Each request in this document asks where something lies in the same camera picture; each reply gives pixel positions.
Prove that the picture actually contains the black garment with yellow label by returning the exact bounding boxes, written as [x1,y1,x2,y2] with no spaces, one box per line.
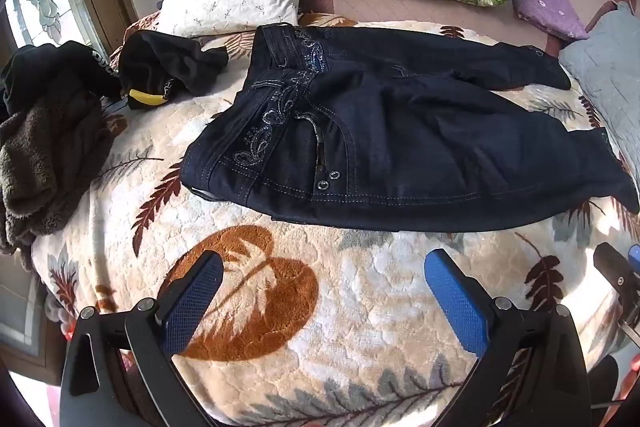
[118,29,230,110]

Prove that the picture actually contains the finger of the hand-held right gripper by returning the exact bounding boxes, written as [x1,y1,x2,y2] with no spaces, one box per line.
[594,243,640,308]

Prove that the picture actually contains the light blue pillow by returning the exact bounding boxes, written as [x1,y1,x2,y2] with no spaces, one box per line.
[557,2,640,158]

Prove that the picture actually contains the dark jacket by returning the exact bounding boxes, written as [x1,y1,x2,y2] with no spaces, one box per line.
[0,42,121,118]

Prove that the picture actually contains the pink bed sheet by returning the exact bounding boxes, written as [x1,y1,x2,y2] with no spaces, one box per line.
[297,0,621,58]

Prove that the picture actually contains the brown fleece garment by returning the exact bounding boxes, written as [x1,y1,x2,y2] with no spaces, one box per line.
[0,92,113,258]

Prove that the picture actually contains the dark blue embroidered jeans pants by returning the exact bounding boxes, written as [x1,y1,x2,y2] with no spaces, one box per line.
[179,23,640,233]

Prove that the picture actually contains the purple floral pillow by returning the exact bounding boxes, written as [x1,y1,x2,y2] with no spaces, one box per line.
[511,0,591,42]

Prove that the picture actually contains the cream leaf print blanket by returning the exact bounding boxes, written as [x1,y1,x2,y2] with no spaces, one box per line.
[30,12,640,427]

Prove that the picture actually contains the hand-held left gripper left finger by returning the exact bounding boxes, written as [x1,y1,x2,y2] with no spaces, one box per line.
[60,251,224,427]

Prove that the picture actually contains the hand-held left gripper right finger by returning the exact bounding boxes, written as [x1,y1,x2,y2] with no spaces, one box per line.
[424,249,593,427]

